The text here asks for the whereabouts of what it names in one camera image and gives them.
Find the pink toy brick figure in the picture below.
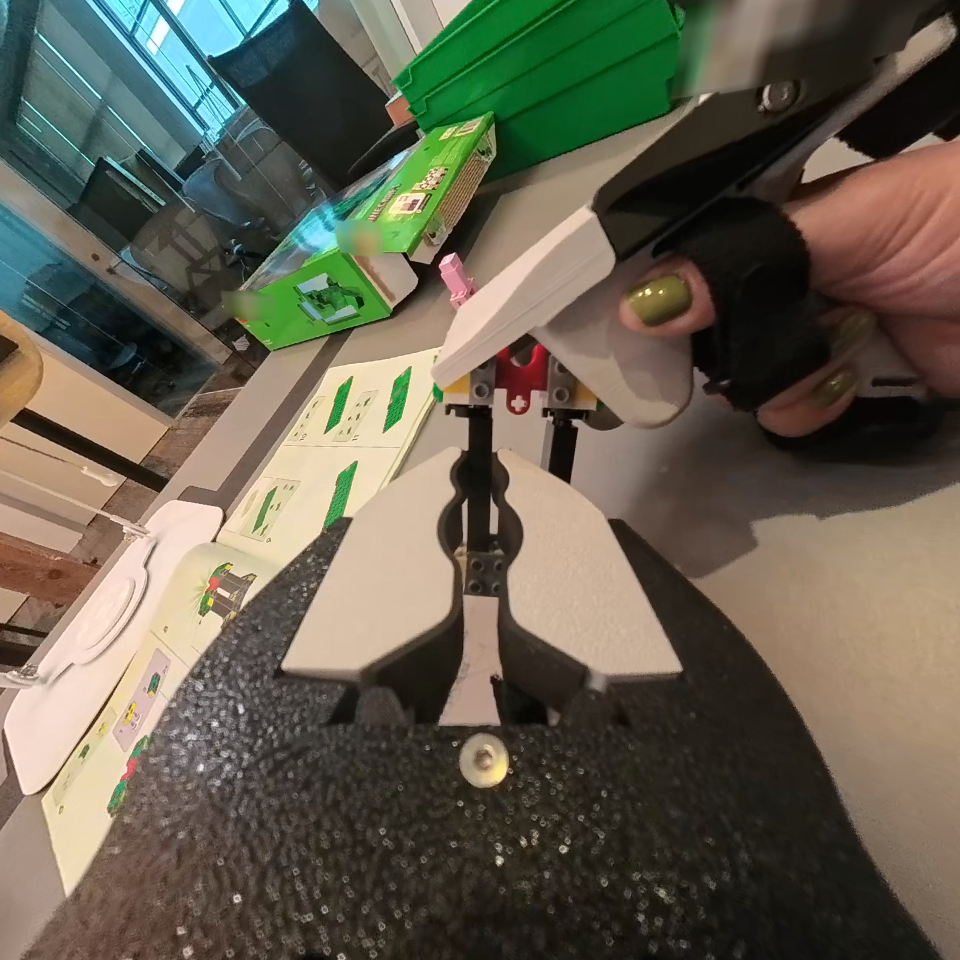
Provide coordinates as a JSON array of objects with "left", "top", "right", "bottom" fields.
[{"left": 438, "top": 253, "right": 481, "bottom": 310}]

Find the person's right hand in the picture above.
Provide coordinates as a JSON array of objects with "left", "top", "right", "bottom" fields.
[{"left": 621, "top": 138, "right": 960, "bottom": 440}]

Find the pale green instruction booklet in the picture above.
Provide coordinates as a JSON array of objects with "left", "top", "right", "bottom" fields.
[{"left": 43, "top": 346, "right": 445, "bottom": 897}]

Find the green plastic bin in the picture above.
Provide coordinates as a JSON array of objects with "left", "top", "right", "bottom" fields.
[
  {"left": 411, "top": 0, "right": 676, "bottom": 72},
  {"left": 393, "top": 15, "right": 684, "bottom": 114},
  {"left": 408, "top": 45, "right": 687, "bottom": 183}
]

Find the grey office chair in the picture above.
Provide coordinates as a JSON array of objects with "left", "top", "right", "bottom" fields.
[{"left": 183, "top": 123, "right": 282, "bottom": 260}]

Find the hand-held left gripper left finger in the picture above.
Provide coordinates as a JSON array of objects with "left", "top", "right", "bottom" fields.
[{"left": 279, "top": 446, "right": 466, "bottom": 725}]

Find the white tablet stand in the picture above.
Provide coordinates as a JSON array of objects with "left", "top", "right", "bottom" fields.
[{"left": 0, "top": 457, "right": 226, "bottom": 798}]

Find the toy brick figure model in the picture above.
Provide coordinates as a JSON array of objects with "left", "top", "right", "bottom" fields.
[{"left": 433, "top": 341, "right": 610, "bottom": 601}]

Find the green toy brick box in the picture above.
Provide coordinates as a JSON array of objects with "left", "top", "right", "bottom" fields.
[{"left": 238, "top": 112, "right": 498, "bottom": 352}]

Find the grey desk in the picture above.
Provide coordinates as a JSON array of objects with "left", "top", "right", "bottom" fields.
[{"left": 0, "top": 131, "right": 960, "bottom": 960}]

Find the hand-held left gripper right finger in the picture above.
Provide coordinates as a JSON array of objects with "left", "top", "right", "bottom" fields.
[{"left": 496, "top": 447, "right": 685, "bottom": 721}]

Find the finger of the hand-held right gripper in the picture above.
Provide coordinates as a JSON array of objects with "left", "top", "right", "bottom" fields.
[
  {"left": 532, "top": 253, "right": 693, "bottom": 430},
  {"left": 431, "top": 206, "right": 618, "bottom": 393}
]

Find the dark board with tan frame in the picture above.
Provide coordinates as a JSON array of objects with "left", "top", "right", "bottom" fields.
[{"left": 0, "top": 311, "right": 45, "bottom": 432}]

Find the black office chair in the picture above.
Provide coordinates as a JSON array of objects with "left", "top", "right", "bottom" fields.
[{"left": 206, "top": 0, "right": 421, "bottom": 192}]

